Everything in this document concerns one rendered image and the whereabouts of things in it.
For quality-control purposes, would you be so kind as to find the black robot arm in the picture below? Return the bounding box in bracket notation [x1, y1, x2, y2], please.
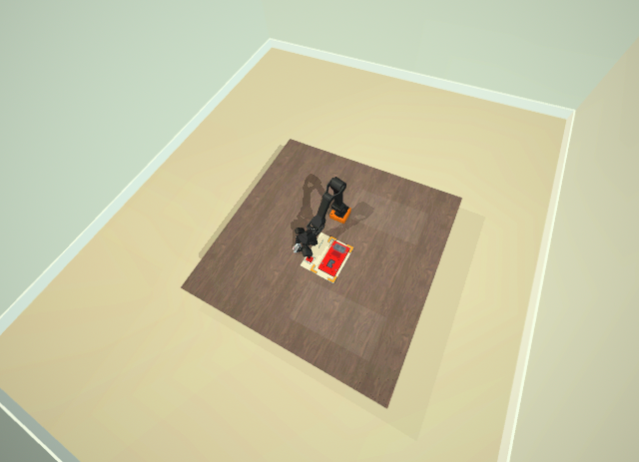
[299, 177, 349, 246]

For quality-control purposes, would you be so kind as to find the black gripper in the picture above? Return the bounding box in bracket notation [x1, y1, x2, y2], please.
[295, 228, 315, 256]

